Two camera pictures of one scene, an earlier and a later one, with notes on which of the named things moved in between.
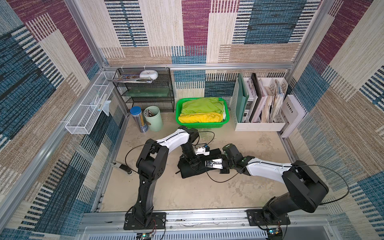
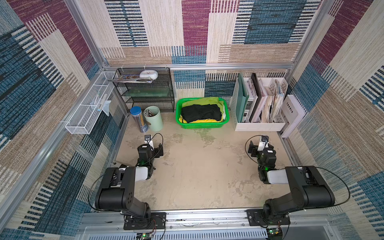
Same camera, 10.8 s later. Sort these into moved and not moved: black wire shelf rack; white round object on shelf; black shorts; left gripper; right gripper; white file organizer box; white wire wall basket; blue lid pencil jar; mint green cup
Moved: left gripper; black shorts; right gripper
Not moved: black wire shelf rack; blue lid pencil jar; mint green cup; white wire wall basket; white round object on shelf; white file organizer box
